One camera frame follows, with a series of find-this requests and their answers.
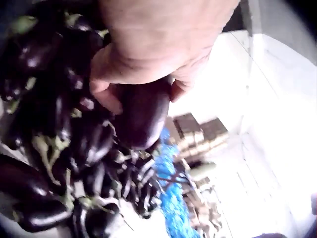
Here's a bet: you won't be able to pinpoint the crumpled blue plastic sheet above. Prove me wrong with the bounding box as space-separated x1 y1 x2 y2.
149 129 197 238

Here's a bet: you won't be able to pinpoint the person's left fingers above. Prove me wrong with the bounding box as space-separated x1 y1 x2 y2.
89 47 124 115

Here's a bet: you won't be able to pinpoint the stack of flat corrugated cardboard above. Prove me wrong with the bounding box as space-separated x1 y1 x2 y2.
171 113 228 159

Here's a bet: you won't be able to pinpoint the person's left hand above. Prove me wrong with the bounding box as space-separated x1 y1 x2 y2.
89 0 241 115

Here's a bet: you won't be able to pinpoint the person's left thumb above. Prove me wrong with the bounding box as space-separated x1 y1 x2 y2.
170 74 195 103

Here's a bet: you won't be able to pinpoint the pile of purple eggplants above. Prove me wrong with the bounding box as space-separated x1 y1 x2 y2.
0 2 174 238

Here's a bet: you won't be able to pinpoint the dark purple eggplant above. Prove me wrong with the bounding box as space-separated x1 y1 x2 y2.
113 76 174 150

